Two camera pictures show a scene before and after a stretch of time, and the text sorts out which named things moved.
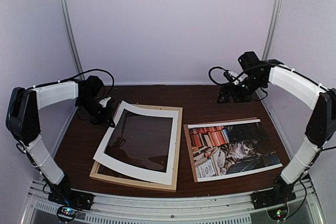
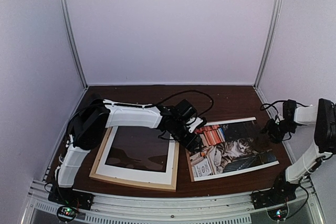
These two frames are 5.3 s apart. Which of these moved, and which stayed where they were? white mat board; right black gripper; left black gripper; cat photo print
Moved: left black gripper; white mat board; right black gripper
Stayed: cat photo print
